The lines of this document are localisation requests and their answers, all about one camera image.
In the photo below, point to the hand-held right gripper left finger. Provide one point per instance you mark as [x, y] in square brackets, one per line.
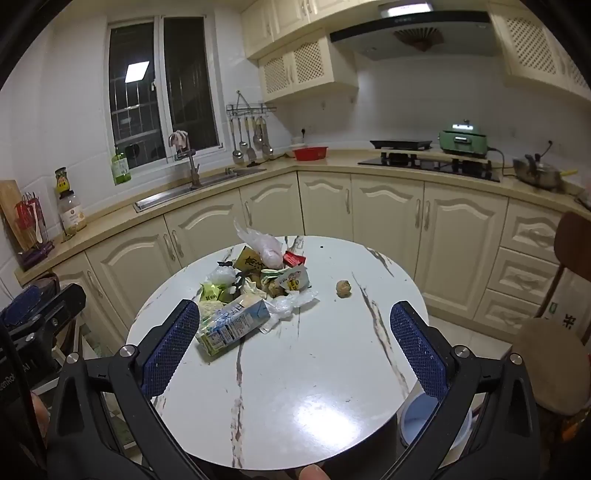
[168, 344]

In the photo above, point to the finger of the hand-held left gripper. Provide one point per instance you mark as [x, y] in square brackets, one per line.
[67, 302]
[21, 303]

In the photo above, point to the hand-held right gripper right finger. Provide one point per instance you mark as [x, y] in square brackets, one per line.
[418, 355]

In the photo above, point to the light blue plastic bin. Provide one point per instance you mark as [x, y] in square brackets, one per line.
[425, 415]

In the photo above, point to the round brown cookie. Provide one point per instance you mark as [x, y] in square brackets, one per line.
[344, 288]

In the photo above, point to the red snack wrapper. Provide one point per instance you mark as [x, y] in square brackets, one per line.
[293, 258]

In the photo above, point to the person's left hand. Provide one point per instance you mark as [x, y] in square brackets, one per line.
[40, 415]

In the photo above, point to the person's right hand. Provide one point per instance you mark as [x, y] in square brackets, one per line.
[314, 474]

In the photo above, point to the purple utensil rack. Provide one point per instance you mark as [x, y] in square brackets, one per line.
[34, 256]

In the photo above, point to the blue white milk carton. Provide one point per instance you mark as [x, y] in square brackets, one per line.
[231, 323]

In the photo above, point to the yellow green snack packet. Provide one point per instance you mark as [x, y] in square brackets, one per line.
[212, 292]

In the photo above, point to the clear plastic bag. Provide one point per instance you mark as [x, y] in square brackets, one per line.
[221, 276]
[291, 302]

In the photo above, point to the large glass jar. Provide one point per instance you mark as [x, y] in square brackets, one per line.
[71, 214]

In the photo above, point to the black snack packet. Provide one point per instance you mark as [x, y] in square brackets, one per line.
[240, 281]

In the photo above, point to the wooden cutting board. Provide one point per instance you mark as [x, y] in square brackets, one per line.
[9, 203]

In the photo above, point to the brown wooden chair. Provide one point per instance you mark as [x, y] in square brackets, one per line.
[549, 360]

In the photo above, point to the white plastic bag red stains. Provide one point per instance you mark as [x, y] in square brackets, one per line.
[263, 247]

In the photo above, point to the white round table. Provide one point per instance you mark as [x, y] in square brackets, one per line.
[383, 221]

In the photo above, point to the green white snack packet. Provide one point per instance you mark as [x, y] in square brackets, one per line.
[293, 279]

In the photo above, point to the green glass bottle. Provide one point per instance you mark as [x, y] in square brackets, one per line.
[121, 168]

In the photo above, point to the steel sink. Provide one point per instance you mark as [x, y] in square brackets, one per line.
[184, 191]

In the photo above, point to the white paper bag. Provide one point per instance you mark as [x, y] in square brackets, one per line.
[572, 304]

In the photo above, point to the steel faucet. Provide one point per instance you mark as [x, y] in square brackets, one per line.
[194, 170]

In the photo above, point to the black gas stove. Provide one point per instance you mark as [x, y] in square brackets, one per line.
[429, 165]

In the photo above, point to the pink cloth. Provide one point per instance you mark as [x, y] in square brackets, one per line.
[179, 138]

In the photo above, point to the steel ladle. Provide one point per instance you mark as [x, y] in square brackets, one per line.
[267, 148]
[236, 157]

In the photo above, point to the hanging spoons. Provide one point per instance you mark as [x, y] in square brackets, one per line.
[250, 152]

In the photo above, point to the green electric cooker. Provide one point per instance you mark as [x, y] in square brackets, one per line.
[461, 143]

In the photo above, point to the steel pot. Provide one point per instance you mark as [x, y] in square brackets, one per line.
[538, 173]

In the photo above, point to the steel spoon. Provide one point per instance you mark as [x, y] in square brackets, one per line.
[258, 136]

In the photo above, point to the red basin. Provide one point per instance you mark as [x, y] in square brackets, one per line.
[310, 153]

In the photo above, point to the brown folding fan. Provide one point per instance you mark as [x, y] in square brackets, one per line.
[418, 39]

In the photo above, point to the black range hood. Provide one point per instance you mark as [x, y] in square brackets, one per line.
[369, 39]

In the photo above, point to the wall utensil rail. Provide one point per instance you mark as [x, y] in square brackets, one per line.
[251, 110]

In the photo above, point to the white frame window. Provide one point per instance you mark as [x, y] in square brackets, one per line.
[184, 83]

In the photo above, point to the lattice door wall cabinet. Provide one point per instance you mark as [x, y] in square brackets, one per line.
[304, 64]

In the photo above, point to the wide lattice wall cabinet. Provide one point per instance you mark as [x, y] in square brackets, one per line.
[531, 46]

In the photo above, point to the cream upper wall cabinets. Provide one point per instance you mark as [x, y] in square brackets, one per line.
[277, 23]

